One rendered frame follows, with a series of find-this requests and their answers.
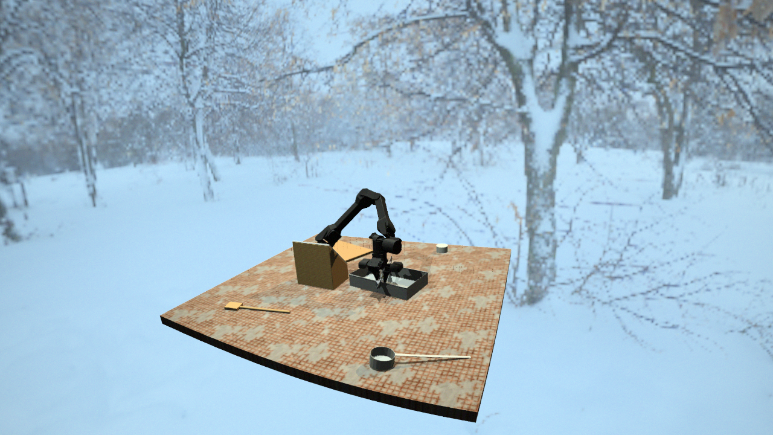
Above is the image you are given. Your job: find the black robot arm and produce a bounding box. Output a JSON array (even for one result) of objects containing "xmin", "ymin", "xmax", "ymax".
[{"xmin": 315, "ymin": 188, "xmax": 402, "ymax": 272}]

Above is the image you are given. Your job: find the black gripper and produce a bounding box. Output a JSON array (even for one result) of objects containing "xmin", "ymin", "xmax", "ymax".
[{"xmin": 358, "ymin": 251, "xmax": 403, "ymax": 283}]

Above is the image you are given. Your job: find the grey saucepan with long handle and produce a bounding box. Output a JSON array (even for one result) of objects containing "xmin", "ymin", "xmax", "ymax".
[{"xmin": 370, "ymin": 346, "xmax": 471, "ymax": 370}]

